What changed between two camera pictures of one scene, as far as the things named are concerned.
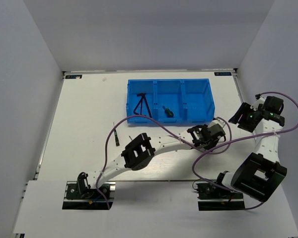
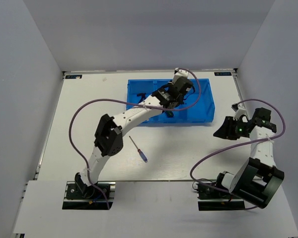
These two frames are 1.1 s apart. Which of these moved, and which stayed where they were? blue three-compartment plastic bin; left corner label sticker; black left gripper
Moved: black left gripper
Stayed: left corner label sticker; blue three-compartment plastic bin
